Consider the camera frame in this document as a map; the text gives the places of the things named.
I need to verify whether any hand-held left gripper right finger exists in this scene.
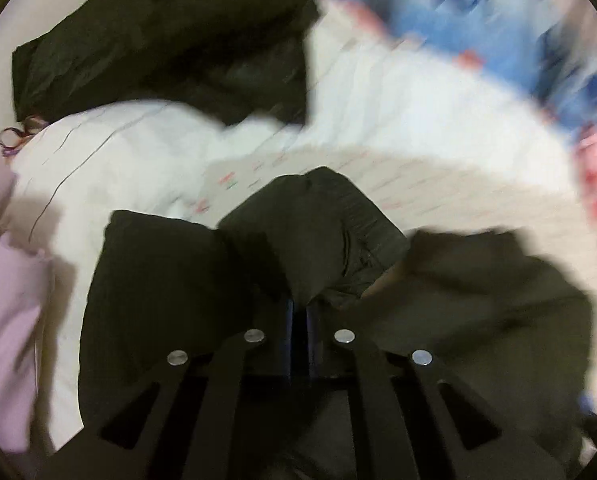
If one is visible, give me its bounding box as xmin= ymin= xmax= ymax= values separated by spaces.
xmin=305 ymin=304 xmax=568 ymax=480

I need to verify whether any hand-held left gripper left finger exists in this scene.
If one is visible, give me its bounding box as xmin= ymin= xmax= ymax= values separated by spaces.
xmin=38 ymin=300 xmax=296 ymax=480

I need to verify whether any black puffer jacket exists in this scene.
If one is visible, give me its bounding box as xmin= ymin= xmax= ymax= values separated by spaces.
xmin=77 ymin=166 xmax=597 ymax=480

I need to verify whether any lilac and purple quilt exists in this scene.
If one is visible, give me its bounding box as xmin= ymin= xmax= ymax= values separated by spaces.
xmin=0 ymin=142 xmax=56 ymax=456

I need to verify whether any black fleece-lined coat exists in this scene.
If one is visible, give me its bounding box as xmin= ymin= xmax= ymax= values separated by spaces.
xmin=11 ymin=0 xmax=320 ymax=127

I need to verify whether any whale print curtain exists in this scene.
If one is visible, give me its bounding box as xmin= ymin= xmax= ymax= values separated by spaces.
xmin=306 ymin=0 xmax=597 ymax=133

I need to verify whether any purple tangled cord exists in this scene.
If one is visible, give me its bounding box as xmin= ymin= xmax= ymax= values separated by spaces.
xmin=0 ymin=115 xmax=46 ymax=158

